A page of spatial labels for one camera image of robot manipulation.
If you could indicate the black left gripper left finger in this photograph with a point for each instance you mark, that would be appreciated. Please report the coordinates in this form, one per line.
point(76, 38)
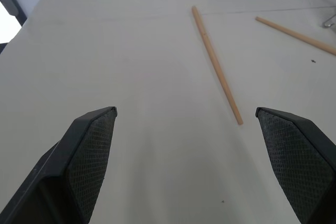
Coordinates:
point(78, 166)

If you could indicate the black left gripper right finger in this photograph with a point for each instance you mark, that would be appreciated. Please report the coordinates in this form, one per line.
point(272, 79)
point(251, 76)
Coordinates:
point(296, 166)

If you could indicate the wooden chopstick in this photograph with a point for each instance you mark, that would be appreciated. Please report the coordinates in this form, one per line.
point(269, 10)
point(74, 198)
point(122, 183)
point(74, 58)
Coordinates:
point(296, 35)
point(215, 62)

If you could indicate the silver metal spoon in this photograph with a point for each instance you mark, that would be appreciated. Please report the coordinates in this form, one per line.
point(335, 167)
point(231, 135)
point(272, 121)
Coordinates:
point(329, 22)

